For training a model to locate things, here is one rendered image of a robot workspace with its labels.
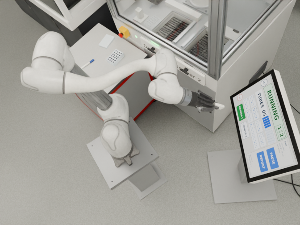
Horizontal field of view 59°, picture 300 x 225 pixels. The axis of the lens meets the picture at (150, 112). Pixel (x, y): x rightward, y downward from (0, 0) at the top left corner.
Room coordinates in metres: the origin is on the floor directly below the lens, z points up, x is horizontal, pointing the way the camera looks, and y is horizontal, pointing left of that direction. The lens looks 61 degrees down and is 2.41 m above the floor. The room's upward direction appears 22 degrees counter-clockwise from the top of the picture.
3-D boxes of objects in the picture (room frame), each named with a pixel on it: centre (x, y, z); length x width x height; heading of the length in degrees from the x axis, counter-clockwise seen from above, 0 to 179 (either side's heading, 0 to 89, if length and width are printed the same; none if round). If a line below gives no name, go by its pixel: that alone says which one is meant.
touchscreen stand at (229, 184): (0.40, -0.52, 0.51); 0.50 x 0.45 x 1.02; 73
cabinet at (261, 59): (1.49, -0.66, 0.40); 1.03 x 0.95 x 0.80; 27
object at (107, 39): (1.69, 0.11, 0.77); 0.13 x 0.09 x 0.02; 130
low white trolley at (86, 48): (1.54, 0.24, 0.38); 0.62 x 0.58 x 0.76; 27
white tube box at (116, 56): (1.48, 0.09, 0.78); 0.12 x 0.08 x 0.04; 122
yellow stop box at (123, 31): (1.60, -0.05, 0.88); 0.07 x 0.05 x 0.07; 27
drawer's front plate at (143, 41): (1.31, -0.21, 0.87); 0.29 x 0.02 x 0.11; 27
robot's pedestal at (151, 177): (0.70, 0.26, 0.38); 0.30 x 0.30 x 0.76; 13
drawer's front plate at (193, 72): (1.03, -0.36, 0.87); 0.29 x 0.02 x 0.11; 27
